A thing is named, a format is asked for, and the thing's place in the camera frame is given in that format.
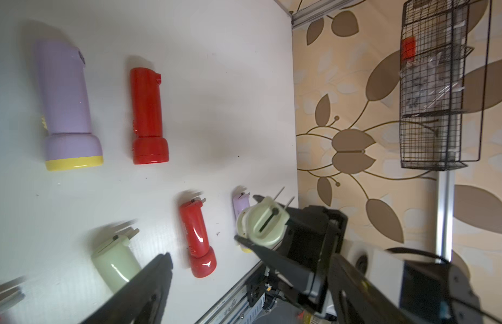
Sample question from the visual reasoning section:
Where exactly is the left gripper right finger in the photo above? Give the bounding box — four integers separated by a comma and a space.
327, 254, 413, 323

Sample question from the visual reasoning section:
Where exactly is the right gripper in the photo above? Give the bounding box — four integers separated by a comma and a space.
234, 205, 348, 314

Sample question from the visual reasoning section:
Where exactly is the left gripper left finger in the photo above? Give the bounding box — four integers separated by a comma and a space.
83, 253, 173, 323

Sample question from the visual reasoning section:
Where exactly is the green flashlight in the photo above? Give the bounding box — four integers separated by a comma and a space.
235, 188, 295, 249
91, 228, 142, 294

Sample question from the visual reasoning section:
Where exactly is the red flashlight back row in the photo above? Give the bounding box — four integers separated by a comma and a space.
129, 67, 169, 165

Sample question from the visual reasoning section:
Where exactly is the purple flashlight back row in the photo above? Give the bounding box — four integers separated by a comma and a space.
34, 40, 103, 171

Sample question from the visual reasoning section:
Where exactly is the green flashlight front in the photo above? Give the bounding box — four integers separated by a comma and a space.
91, 228, 142, 294

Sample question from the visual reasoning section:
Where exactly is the red flashlight front middle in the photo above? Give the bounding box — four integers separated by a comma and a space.
179, 197, 217, 278

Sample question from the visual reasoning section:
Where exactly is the purple flashlight front right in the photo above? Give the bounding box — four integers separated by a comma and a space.
232, 192, 250, 220

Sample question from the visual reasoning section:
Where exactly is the red flashlight front left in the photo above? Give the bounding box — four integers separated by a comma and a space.
0, 276, 26, 323

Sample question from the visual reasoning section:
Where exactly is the red item in basket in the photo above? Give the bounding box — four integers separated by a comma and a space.
401, 36, 417, 62

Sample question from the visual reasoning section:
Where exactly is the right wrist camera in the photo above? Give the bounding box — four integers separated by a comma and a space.
341, 240, 452, 323

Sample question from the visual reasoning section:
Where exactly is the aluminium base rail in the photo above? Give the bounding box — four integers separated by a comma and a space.
196, 262, 283, 323

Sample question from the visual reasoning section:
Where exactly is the black wire basket right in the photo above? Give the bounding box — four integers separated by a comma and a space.
399, 1, 480, 171

